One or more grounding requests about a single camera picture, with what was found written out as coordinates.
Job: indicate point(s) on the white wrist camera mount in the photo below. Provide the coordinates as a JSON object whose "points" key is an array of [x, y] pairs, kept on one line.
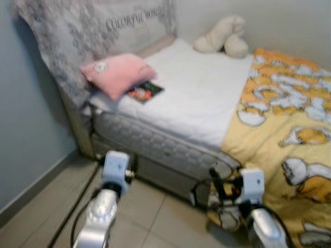
{"points": [[115, 168], [252, 185]]}

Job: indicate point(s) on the pink pillow with duck patch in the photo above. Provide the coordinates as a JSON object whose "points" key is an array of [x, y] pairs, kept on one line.
{"points": [[119, 75]]}

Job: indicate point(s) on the white quilted mattress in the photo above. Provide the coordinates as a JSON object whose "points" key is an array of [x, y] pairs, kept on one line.
{"points": [[196, 93]]}

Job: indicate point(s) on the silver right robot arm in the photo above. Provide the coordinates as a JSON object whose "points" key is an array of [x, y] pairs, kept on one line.
{"points": [[264, 227]]}

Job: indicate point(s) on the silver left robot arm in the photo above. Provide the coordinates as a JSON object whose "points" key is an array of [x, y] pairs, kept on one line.
{"points": [[101, 212]]}

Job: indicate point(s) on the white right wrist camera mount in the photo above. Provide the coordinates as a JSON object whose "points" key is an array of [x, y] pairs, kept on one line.
{"points": [[252, 185]]}

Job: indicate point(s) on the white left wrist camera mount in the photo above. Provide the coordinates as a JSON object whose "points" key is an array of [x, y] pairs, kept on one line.
{"points": [[115, 168]]}

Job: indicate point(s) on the yellow egg print blanket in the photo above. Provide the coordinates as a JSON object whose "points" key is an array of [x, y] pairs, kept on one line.
{"points": [[289, 119]]}

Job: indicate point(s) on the grey bed base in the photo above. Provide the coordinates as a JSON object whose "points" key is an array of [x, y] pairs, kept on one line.
{"points": [[165, 180]]}

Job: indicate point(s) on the grey printed headboard cover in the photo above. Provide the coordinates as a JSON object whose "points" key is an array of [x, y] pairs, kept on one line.
{"points": [[77, 36]]}

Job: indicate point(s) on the beige padded headboard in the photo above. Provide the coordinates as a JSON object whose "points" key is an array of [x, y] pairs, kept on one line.
{"points": [[155, 46]]}

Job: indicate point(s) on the dark colourful book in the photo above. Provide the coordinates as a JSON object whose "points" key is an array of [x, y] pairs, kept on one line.
{"points": [[147, 92]]}

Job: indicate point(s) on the beige plush toy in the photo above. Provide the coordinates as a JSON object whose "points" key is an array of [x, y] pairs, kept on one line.
{"points": [[222, 36]]}

